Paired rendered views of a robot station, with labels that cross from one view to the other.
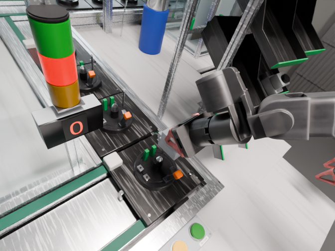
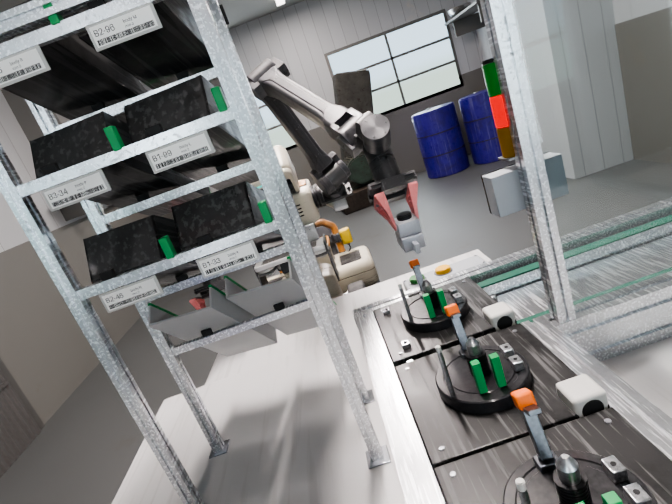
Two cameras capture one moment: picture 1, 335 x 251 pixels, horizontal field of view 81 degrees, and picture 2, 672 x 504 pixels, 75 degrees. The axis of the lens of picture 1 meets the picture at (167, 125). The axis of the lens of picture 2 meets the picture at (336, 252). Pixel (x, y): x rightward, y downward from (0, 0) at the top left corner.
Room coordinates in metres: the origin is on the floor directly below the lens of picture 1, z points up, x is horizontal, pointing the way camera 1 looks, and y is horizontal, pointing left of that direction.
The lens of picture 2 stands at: (0.92, 0.59, 1.42)
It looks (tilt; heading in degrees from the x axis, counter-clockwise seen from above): 17 degrees down; 236
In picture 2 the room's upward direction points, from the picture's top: 20 degrees counter-clockwise
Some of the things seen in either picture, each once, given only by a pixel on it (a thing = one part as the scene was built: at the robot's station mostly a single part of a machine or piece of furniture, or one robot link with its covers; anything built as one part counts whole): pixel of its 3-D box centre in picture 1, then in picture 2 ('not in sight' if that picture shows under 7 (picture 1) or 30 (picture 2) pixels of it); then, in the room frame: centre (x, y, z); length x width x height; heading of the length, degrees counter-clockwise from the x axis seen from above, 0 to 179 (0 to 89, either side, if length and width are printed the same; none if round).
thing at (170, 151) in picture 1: (171, 137); (408, 230); (0.32, -0.02, 1.16); 0.08 x 0.04 x 0.07; 56
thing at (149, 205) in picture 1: (154, 171); (436, 317); (0.33, -0.01, 0.96); 0.24 x 0.24 x 0.02; 54
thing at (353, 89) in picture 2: not in sight; (352, 138); (-3.64, -4.67, 0.98); 1.22 x 1.17 x 1.97; 143
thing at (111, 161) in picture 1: (112, 162); (499, 318); (0.31, 0.13, 0.97); 0.05 x 0.05 x 0.04; 54
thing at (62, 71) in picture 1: (59, 64); (508, 108); (0.24, 0.20, 1.34); 0.05 x 0.05 x 0.05
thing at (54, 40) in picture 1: (52, 33); (501, 76); (0.24, 0.20, 1.39); 0.05 x 0.05 x 0.05
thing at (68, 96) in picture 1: (64, 88); (515, 138); (0.24, 0.20, 1.29); 0.05 x 0.05 x 0.05
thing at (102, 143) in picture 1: (114, 111); (477, 359); (0.48, 0.20, 1.01); 0.24 x 0.24 x 0.13; 54
